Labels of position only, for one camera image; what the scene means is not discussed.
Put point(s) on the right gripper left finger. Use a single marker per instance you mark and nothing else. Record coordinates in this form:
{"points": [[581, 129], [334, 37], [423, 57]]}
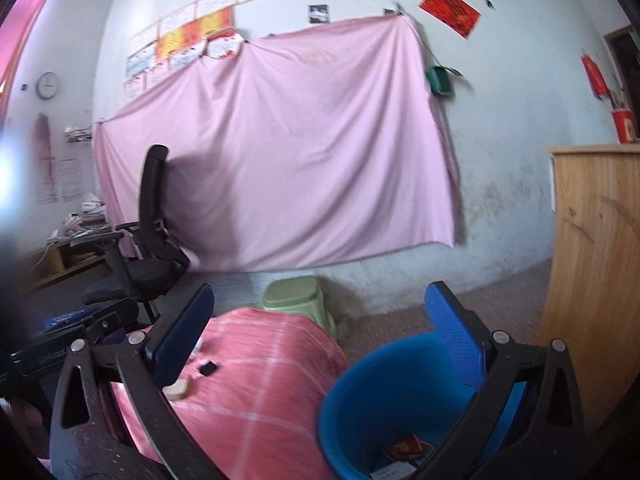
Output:
{"points": [[89, 438]]}

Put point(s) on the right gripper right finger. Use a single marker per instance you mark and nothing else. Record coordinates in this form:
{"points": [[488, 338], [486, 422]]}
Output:
{"points": [[524, 420]]}

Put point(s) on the red paper packet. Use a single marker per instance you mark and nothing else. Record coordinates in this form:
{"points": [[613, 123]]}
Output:
{"points": [[408, 448]]}

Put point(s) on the white paper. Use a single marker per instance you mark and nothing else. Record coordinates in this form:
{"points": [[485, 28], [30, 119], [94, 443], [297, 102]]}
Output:
{"points": [[394, 471]]}

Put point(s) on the blue plastic trash bin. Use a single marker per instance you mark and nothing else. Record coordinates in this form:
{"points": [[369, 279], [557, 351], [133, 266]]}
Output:
{"points": [[418, 386]]}

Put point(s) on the person's left hand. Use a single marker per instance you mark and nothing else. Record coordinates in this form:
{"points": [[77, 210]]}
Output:
{"points": [[24, 417]]}

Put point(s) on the blue cardboard box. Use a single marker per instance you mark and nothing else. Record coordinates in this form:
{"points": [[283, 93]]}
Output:
{"points": [[69, 317]]}

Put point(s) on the black office chair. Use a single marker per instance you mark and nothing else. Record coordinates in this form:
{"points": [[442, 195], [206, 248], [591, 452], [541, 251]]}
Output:
{"points": [[143, 260]]}

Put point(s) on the wooden desk shelf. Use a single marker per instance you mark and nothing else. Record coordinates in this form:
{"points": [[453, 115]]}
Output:
{"points": [[56, 262]]}

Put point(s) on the small black object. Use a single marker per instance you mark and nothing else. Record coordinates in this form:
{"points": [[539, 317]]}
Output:
{"points": [[207, 368]]}

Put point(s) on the stack of books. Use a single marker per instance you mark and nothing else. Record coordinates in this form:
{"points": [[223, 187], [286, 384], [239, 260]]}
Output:
{"points": [[91, 219]]}

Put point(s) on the wooden cabinet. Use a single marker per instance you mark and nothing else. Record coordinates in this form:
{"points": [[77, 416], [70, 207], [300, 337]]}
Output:
{"points": [[593, 295]]}

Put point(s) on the pink checked table cloth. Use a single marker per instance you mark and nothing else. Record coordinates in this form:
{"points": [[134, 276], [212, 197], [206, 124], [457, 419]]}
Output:
{"points": [[256, 416]]}

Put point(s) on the red hanging tassel ornament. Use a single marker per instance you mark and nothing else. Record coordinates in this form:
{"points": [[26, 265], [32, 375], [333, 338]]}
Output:
{"points": [[41, 144]]}

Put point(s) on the green plastic stool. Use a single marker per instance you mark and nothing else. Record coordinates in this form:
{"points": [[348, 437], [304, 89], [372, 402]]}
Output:
{"points": [[302, 295]]}

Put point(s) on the pink hanging bed sheet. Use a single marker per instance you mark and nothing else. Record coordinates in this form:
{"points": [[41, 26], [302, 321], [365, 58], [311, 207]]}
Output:
{"points": [[304, 149]]}

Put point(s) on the pink window curtain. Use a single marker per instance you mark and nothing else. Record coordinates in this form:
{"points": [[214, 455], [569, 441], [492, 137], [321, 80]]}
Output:
{"points": [[15, 30]]}

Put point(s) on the red hanging lantern ornament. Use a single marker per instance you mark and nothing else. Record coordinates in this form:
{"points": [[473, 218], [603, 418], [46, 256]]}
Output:
{"points": [[595, 76]]}

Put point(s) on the red diamond paper poster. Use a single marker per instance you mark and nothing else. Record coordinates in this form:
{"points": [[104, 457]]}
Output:
{"points": [[456, 14]]}

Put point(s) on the round wall clock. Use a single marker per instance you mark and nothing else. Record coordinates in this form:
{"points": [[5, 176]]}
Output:
{"points": [[47, 86]]}

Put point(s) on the award certificates on wall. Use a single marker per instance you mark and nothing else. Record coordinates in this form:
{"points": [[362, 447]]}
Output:
{"points": [[203, 27]]}

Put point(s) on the small wall photo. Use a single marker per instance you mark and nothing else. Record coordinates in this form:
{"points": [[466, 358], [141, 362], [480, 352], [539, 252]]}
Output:
{"points": [[318, 14]]}

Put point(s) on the green wall basket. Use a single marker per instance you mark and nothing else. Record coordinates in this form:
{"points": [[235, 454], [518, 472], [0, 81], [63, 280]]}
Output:
{"points": [[439, 78]]}

